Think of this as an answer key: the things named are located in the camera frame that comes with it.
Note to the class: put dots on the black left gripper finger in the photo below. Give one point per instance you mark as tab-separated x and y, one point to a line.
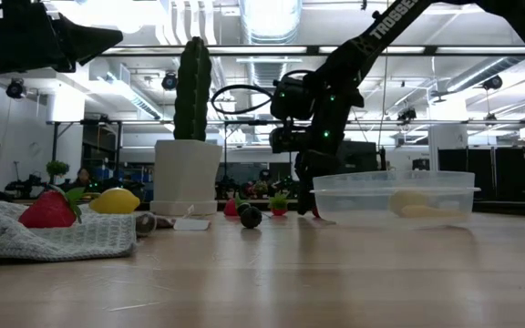
94	52
89	36

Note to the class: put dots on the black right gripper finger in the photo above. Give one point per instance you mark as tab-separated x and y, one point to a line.
305	187

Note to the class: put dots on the red strawberry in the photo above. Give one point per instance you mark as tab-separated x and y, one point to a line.
48	212
229	208
279	210

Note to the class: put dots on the yellow lemon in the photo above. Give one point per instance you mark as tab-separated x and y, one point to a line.
404	200
114	201

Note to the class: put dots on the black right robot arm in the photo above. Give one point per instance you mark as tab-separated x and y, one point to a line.
358	45

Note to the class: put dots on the clear plastic tupperware container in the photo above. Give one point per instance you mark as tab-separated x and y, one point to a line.
454	200

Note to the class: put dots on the black hanging spotlight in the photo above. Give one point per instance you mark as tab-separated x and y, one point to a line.
15	89
492	82
169	81
407	114

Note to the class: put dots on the black horizontal beam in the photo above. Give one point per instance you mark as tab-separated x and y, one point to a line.
244	122
267	49

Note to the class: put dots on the green cactus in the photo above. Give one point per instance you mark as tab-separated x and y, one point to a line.
192	91

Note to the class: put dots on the white hexagonal plant pot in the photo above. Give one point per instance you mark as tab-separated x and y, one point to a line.
185	177

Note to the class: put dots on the small green potted plant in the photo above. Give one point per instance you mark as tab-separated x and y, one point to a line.
57	168

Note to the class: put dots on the person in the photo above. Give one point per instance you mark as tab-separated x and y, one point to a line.
83	177

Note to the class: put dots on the black partition screen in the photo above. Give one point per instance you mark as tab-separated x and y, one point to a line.
508	171

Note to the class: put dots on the grey knitted cloth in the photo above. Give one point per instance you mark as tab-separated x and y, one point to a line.
39	241

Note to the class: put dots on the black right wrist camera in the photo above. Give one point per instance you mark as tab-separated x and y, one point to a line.
287	140

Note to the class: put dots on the silver ceiling duct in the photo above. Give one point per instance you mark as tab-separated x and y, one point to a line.
269	20

